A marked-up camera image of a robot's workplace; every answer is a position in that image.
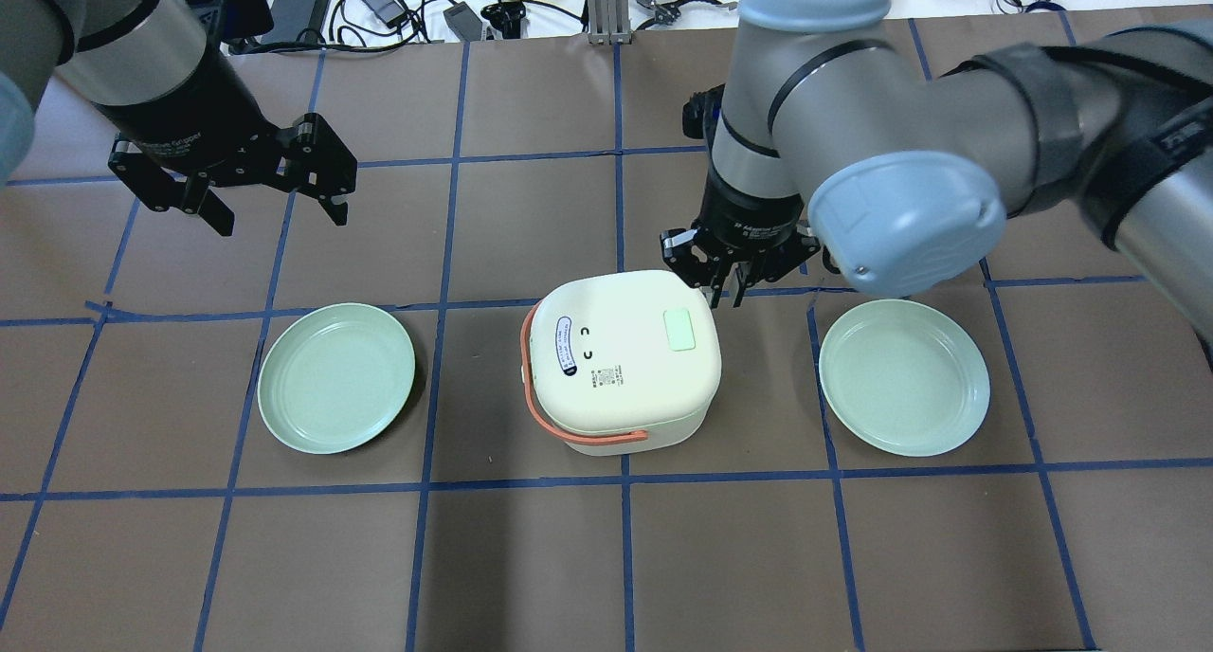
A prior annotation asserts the white rice cooker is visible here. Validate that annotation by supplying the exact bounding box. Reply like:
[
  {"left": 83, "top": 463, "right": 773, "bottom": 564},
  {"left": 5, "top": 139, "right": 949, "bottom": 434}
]
[{"left": 518, "top": 269, "right": 722, "bottom": 457}]

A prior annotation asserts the black power adapter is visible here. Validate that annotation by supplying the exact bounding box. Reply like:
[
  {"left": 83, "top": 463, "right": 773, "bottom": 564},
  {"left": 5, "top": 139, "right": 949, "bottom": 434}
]
[{"left": 361, "top": 0, "right": 408, "bottom": 27}]

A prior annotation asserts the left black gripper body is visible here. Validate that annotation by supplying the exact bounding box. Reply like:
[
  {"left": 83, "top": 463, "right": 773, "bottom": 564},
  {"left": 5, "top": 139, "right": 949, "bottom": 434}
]
[{"left": 107, "top": 113, "right": 358, "bottom": 215}]

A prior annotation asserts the green plate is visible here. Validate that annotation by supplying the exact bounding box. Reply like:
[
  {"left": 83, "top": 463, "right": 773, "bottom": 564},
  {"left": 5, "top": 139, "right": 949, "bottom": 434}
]
[
  {"left": 256, "top": 302, "right": 417, "bottom": 454},
  {"left": 820, "top": 299, "right": 991, "bottom": 458}
]

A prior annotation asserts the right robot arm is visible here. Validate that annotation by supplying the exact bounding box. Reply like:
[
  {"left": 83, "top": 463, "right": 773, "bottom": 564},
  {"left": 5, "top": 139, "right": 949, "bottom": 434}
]
[{"left": 661, "top": 0, "right": 1212, "bottom": 338}]

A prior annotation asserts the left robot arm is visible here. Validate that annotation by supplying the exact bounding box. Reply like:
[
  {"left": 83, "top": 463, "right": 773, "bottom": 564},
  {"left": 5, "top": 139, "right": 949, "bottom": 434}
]
[{"left": 1, "top": 0, "right": 358, "bottom": 236}]

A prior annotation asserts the aluminium frame post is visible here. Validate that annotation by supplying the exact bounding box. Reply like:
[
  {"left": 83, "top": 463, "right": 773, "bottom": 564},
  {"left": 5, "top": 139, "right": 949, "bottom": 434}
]
[{"left": 585, "top": 0, "right": 633, "bottom": 45}]

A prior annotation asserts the green plate right side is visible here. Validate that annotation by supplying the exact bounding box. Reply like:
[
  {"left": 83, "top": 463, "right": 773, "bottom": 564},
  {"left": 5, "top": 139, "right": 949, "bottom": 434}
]
[{"left": 820, "top": 299, "right": 991, "bottom": 458}]

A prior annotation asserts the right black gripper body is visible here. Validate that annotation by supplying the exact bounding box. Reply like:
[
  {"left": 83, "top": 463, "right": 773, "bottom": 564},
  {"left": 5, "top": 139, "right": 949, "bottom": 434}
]
[{"left": 660, "top": 173, "right": 824, "bottom": 292}]

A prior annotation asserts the green plate left side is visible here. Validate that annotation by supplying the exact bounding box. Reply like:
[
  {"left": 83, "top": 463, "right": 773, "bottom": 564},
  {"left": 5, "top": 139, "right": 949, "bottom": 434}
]
[{"left": 256, "top": 302, "right": 417, "bottom": 454}]

